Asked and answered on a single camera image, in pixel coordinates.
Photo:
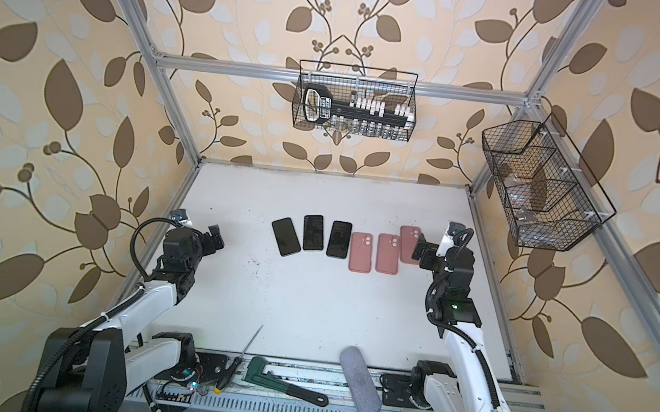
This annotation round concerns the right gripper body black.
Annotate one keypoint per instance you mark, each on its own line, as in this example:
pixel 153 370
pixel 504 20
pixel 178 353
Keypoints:
pixel 431 262

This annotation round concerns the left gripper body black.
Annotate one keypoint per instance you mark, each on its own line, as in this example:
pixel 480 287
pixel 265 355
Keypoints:
pixel 202 248

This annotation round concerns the pink phone case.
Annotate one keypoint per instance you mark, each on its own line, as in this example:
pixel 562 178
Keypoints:
pixel 388 254
pixel 409 236
pixel 360 254

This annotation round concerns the blue phone black screen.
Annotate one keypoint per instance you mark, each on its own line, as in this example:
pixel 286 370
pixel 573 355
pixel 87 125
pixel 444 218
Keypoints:
pixel 339 241

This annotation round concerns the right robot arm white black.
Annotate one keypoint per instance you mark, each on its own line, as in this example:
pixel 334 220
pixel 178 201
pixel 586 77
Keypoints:
pixel 468 384

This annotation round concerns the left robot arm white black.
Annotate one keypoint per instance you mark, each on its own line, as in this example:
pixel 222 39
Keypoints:
pixel 94 367

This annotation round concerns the grey oblong pouch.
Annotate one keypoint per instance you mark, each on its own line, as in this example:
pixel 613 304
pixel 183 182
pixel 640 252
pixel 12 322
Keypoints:
pixel 361 385

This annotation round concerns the green pipe wrench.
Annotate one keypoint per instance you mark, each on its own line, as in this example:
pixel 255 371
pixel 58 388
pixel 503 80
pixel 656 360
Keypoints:
pixel 256 375

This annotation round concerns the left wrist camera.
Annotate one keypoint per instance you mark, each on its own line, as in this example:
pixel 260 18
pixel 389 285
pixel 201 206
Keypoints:
pixel 180 217

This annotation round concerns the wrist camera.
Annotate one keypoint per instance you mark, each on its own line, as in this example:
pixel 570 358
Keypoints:
pixel 451 234
pixel 180 217

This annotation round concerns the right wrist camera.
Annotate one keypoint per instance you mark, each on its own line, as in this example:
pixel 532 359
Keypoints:
pixel 451 234

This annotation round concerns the screwdriver black yellow handle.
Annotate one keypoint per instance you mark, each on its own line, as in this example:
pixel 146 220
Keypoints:
pixel 228 374

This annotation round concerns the black wire basket right wall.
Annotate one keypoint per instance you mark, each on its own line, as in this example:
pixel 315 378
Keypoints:
pixel 549 193

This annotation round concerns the black wire basket wall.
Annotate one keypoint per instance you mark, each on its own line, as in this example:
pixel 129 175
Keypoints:
pixel 549 193
pixel 391 85

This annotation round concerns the black socket set rail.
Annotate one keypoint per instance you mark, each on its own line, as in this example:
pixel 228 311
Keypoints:
pixel 320 106

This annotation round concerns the black wire basket back wall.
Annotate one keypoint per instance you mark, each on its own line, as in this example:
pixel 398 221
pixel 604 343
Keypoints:
pixel 391 85

